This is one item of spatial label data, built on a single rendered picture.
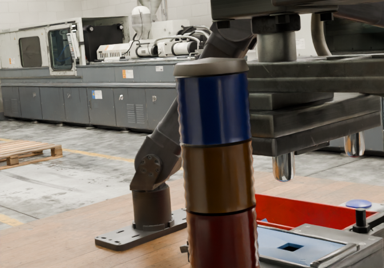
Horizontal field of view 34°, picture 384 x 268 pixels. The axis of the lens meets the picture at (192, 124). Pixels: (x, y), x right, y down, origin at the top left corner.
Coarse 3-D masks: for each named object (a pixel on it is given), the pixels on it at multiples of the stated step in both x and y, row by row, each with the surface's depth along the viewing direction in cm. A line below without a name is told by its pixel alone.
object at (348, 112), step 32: (256, 32) 58; (288, 32) 58; (256, 64) 57; (288, 64) 54; (320, 64) 52; (352, 64) 50; (256, 96) 56; (288, 96) 57; (320, 96) 60; (352, 96) 62; (256, 128) 53; (288, 128) 54; (320, 128) 57; (352, 128) 61; (288, 160) 55
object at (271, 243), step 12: (264, 240) 67; (276, 240) 67; (288, 240) 66; (300, 240) 66; (312, 240) 66; (264, 252) 63; (276, 252) 63; (288, 252) 63; (300, 252) 62; (312, 252) 62; (324, 252) 62
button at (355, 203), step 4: (352, 200) 99; (356, 200) 99; (360, 200) 99; (364, 200) 98; (348, 204) 97; (352, 204) 97; (356, 204) 97; (360, 204) 96; (364, 204) 96; (368, 204) 96; (356, 208) 96; (364, 208) 96
